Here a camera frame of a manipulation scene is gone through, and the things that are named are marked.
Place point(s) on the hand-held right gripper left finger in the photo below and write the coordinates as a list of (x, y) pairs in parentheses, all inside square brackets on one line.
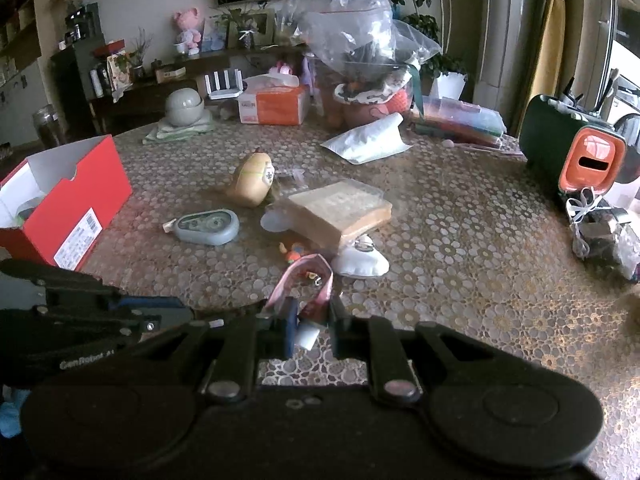
[(288, 331)]

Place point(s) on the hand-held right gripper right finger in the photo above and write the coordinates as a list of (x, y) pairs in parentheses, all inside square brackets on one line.
[(336, 332)]

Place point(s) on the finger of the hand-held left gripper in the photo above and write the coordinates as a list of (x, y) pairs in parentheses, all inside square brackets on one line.
[(55, 285), (145, 312)]

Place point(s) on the pink fabric pouch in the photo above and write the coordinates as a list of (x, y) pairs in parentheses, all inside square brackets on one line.
[(305, 280)]

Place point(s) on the white cardboard box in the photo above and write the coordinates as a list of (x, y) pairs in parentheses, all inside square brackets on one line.
[(80, 205)]

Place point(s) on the white soft pad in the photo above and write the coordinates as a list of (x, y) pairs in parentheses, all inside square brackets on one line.
[(360, 262)]

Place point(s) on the small colourful toy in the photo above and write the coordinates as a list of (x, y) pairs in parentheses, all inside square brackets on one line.
[(294, 252)]

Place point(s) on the blue cloth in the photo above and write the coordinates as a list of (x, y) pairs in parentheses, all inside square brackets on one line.
[(9, 415)]

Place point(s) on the white round disc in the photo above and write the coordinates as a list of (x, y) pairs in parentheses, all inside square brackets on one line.
[(274, 221)]

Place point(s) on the toast slice in clear wrap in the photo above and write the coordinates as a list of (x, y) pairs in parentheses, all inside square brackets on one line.
[(340, 210)]

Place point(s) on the small snack packet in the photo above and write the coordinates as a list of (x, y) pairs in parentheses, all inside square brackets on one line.
[(252, 177)]

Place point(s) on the glass jar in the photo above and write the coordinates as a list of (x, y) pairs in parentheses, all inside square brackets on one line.
[(47, 127)]

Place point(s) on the green folded cloth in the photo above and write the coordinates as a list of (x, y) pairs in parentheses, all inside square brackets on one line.
[(172, 132)]

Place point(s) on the white plastic bag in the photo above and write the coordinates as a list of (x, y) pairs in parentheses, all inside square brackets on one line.
[(367, 140)]

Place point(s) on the grey round lidded bowl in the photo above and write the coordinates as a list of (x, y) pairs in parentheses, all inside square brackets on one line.
[(184, 106)]

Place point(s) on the black shelf unit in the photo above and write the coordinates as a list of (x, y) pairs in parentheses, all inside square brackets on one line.
[(75, 75)]

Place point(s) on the wooden sideboard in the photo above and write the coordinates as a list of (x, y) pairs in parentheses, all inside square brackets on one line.
[(150, 95)]

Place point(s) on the orange tissue box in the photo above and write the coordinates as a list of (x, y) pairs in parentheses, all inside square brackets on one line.
[(275, 105)]

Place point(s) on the clear container with orange items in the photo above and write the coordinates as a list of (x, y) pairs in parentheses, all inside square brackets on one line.
[(360, 102)]

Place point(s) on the white router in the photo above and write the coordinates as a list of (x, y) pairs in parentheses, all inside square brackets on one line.
[(223, 84)]

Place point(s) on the stack of colourful folders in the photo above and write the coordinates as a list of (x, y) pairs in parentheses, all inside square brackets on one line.
[(460, 120)]

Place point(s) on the pink bag-shaped toy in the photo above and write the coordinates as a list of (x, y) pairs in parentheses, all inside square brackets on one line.
[(282, 69)]

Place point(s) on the white plant pot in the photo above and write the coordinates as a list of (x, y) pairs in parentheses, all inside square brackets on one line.
[(450, 86)]

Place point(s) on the pink plush doll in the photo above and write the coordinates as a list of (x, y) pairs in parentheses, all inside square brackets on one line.
[(187, 30)]

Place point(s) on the clear bag with white ribbon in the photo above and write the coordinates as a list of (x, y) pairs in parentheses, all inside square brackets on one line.
[(605, 235)]

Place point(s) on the green and orange organizer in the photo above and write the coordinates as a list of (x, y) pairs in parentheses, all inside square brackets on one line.
[(575, 145)]

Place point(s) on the large clear plastic bag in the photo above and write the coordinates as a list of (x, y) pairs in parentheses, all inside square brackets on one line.
[(350, 25)]

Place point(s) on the yellow curtain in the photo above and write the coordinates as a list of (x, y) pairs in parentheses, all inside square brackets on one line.
[(547, 30)]

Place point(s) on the wooden photo frame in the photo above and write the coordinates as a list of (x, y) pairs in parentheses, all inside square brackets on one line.
[(250, 27)]

